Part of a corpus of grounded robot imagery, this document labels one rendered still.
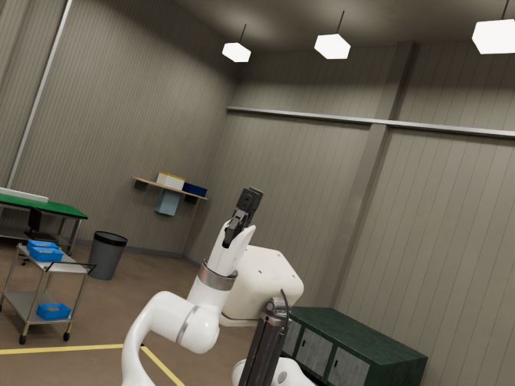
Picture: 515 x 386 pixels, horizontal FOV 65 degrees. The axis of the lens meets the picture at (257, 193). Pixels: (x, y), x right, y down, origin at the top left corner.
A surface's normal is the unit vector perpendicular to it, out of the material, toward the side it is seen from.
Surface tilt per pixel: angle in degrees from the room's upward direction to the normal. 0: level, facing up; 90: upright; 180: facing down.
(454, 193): 90
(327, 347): 90
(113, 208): 90
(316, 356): 90
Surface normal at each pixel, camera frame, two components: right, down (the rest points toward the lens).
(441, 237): -0.67, -0.22
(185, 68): 0.68, 0.21
